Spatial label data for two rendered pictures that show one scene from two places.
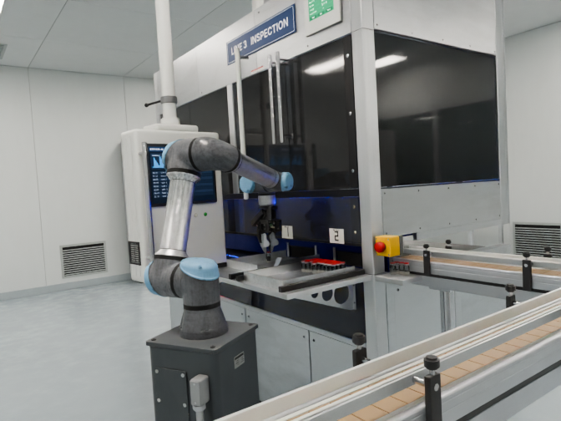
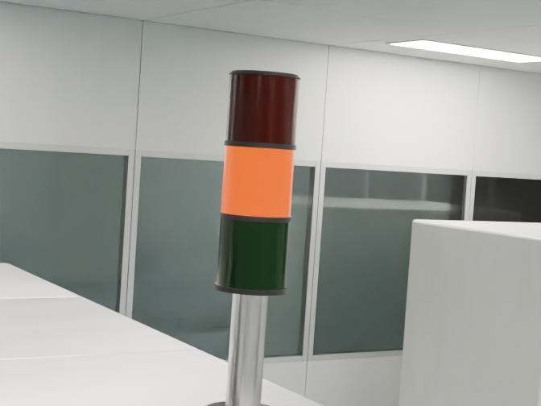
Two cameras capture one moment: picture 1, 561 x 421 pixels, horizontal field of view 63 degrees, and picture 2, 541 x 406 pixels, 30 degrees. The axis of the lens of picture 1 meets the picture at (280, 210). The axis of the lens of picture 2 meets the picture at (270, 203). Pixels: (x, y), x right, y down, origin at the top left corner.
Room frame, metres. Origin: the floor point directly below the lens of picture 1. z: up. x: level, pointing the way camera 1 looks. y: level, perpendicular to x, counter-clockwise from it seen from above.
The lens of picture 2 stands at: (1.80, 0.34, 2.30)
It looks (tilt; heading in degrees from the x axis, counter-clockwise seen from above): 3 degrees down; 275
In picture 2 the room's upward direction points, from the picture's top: 4 degrees clockwise
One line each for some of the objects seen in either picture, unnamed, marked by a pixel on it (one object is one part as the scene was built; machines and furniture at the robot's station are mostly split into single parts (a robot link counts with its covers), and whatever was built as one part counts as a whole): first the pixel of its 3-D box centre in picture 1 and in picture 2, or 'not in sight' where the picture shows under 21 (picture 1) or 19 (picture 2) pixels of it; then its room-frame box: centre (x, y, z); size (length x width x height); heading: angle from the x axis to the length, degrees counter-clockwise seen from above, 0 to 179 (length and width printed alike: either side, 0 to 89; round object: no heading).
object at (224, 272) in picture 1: (282, 273); not in sight; (1.93, 0.00, 0.87); 0.70 x 0.48 x 0.02; 36
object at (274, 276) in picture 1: (299, 273); not in sight; (1.76, -0.06, 0.90); 0.34 x 0.26 x 0.04; 125
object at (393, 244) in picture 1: (388, 245); not in sight; (1.70, -0.39, 1.00); 0.08 x 0.07 x 0.07; 126
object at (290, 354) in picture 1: (308, 311); not in sight; (2.86, -0.14, 0.44); 2.06 x 1.00 x 0.88; 36
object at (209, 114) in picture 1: (210, 144); not in sight; (2.76, 0.39, 1.51); 0.49 x 0.01 x 0.59; 36
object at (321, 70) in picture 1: (320, 119); not in sight; (1.96, -0.19, 1.51); 0.43 x 0.01 x 0.59; 36
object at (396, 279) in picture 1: (401, 277); not in sight; (1.71, -0.44, 0.87); 0.14 x 0.13 x 0.02; 126
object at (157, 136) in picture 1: (175, 200); not in sight; (2.45, 0.55, 1.19); 0.50 x 0.19 x 0.78; 133
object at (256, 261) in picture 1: (273, 261); not in sight; (2.11, 0.05, 0.90); 0.34 x 0.26 x 0.04; 126
